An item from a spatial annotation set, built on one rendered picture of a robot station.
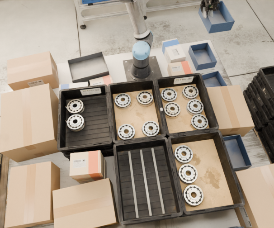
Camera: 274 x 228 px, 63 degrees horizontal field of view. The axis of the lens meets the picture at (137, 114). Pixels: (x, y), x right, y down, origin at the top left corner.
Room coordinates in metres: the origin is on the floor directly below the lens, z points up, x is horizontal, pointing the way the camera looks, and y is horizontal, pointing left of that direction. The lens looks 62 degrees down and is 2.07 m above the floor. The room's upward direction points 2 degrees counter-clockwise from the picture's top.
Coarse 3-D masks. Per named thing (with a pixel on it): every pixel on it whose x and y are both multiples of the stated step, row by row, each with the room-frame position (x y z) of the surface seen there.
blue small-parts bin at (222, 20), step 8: (224, 8) 1.26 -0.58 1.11; (200, 16) 1.24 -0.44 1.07; (216, 16) 1.24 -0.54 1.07; (224, 16) 1.22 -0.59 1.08; (208, 24) 1.12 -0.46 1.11; (216, 24) 1.09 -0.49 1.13; (224, 24) 1.10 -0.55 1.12; (232, 24) 1.11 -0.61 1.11; (208, 32) 1.09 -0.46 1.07; (216, 32) 1.10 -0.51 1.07
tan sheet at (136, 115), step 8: (136, 104) 0.73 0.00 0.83; (152, 104) 0.72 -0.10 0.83; (120, 112) 0.67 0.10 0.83; (128, 112) 0.67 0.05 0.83; (136, 112) 0.67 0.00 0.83; (144, 112) 0.67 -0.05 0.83; (152, 112) 0.67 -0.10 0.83; (120, 120) 0.62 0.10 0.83; (128, 120) 0.61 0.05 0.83; (136, 120) 0.61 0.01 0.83; (144, 120) 0.61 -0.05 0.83; (152, 120) 0.61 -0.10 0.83; (136, 128) 0.56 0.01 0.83; (136, 136) 0.51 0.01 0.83; (144, 136) 0.51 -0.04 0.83
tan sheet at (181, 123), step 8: (160, 88) 0.85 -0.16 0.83; (176, 88) 0.84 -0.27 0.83; (184, 104) 0.72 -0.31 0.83; (184, 112) 0.66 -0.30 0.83; (168, 120) 0.61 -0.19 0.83; (176, 120) 0.60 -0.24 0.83; (184, 120) 0.60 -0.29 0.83; (168, 128) 0.55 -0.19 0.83; (176, 128) 0.55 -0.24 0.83; (184, 128) 0.55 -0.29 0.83; (192, 128) 0.55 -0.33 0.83
